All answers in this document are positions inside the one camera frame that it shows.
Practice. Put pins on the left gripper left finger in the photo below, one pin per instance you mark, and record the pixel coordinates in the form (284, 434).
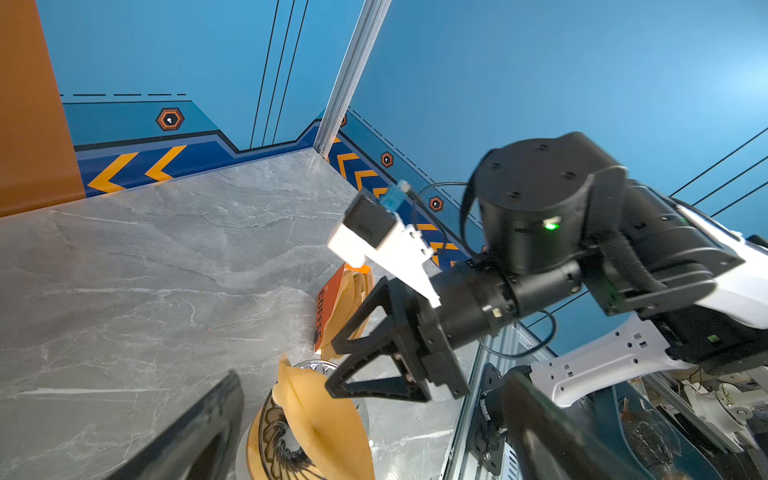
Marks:
(200, 444)

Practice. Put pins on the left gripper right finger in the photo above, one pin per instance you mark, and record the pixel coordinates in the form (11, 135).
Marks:
(549, 444)

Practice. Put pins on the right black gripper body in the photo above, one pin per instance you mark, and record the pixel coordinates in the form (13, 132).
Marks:
(479, 299)

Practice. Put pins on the black ribbed coffee dripper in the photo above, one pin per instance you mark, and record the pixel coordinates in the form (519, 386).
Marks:
(281, 455)

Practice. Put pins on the wooden ring dripper stand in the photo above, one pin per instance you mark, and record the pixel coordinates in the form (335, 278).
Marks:
(253, 456)

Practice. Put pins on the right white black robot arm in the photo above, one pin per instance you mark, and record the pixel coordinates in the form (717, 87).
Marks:
(559, 215)

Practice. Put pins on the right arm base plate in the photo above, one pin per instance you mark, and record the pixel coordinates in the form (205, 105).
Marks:
(487, 433)

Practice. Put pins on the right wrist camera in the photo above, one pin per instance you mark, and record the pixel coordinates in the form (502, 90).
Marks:
(371, 229)

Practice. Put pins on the right aluminium corner post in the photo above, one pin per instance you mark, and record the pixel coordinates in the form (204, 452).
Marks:
(364, 36)

